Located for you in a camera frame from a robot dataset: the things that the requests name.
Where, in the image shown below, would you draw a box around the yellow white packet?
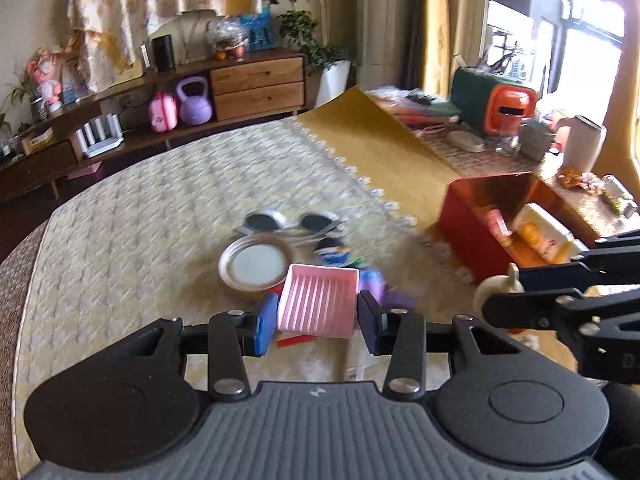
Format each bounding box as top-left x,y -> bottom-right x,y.
512,203 -> 576,263

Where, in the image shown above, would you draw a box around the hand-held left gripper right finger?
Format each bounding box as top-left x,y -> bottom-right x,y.
356,290 -> 523,402

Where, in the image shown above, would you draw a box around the orange snack wrapper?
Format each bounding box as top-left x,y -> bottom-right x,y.
557,167 -> 601,193

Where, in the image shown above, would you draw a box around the grey mug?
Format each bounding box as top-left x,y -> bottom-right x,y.
518,117 -> 556,162

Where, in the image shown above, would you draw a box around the floral hanging cloth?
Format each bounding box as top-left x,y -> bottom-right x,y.
66,0 -> 266,92

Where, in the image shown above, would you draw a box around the white jug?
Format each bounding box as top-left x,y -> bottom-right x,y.
562,115 -> 607,173

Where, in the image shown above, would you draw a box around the tall green houseplant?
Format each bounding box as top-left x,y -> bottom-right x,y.
262,0 -> 351,68

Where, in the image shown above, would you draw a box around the pink toy suitcase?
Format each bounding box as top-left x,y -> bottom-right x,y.
148,91 -> 179,133

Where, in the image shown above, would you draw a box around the blue photo print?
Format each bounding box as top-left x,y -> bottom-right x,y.
240,12 -> 276,52

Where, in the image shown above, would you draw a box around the green orange appliance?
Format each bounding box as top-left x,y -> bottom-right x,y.
450,67 -> 540,136

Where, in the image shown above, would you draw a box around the small pink packet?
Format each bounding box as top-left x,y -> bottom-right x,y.
486,208 -> 511,238

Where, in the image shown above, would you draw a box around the black cylinder speaker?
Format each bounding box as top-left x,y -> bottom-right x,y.
151,35 -> 177,72

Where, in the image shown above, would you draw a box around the pink low box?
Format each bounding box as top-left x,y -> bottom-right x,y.
67,162 -> 103,181

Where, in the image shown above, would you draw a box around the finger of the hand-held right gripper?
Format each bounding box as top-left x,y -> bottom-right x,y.
482,287 -> 640,333
517,230 -> 640,292

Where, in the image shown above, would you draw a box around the small potted plant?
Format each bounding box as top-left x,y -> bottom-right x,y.
0,67 -> 48,123

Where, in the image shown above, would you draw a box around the pile of flat packets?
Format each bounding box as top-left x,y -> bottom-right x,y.
367,87 -> 461,128

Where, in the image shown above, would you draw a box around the clear bag of fruit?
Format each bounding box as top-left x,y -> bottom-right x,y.
206,17 -> 249,59

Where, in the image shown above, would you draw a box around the small clear black-capped bottle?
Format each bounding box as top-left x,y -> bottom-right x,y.
317,237 -> 354,267

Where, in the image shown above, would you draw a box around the pink doll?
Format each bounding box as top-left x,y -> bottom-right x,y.
27,47 -> 66,106

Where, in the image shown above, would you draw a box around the light wooden drawer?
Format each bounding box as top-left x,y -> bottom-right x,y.
214,81 -> 306,122
210,56 -> 305,95

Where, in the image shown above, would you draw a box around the white router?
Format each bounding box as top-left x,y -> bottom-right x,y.
75,114 -> 124,159

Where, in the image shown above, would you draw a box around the yellow cardboard box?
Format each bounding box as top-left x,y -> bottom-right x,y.
22,127 -> 54,155

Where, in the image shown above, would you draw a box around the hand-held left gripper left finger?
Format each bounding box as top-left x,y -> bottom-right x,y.
132,292 -> 279,402

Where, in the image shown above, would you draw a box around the woven table cover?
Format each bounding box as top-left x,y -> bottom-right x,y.
425,127 -> 640,241

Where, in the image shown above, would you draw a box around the purple plastic object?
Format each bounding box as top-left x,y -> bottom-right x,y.
357,266 -> 416,309

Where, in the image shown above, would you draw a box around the cream rounded object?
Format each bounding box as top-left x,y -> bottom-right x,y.
472,262 -> 525,313

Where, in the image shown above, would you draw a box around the white round coaster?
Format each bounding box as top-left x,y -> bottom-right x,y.
446,130 -> 486,153

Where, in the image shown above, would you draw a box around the white planter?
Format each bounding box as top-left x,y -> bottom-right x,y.
316,60 -> 351,109

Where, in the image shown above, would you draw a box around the purple kettlebell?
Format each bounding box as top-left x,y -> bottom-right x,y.
176,76 -> 213,126

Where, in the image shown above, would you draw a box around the pink ribbed plastic tray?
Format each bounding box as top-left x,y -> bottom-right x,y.
276,262 -> 361,341

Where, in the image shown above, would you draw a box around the round metal jar lid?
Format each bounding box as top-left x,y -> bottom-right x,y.
218,234 -> 292,293

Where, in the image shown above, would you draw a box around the white swimming goggles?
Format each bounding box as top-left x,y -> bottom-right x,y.
244,208 -> 346,241

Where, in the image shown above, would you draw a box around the yellow curtain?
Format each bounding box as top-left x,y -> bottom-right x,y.
422,0 -> 458,96

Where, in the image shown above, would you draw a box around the orange storage box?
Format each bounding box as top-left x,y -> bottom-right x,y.
432,171 -> 601,286

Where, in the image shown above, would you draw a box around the wooden media cabinet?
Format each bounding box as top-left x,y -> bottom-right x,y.
0,49 -> 308,206

